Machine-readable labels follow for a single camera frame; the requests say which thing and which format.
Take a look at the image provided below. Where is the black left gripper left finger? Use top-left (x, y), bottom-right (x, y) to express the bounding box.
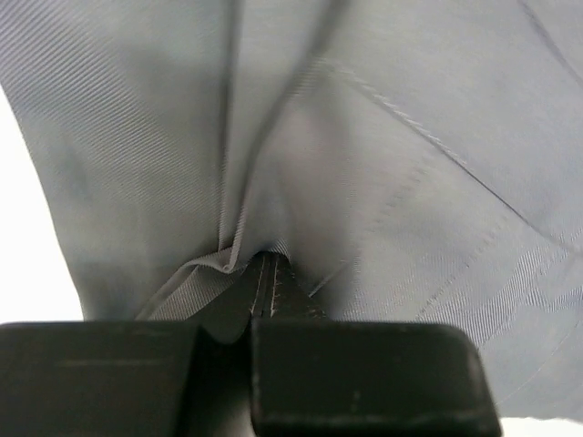
top-left (1, 256), bottom-right (267, 436)

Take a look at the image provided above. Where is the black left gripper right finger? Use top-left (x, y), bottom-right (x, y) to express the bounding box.
top-left (250, 253), bottom-right (502, 436)

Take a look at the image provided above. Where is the grey pleated skirt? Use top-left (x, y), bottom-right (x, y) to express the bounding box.
top-left (1, 1), bottom-right (582, 420)

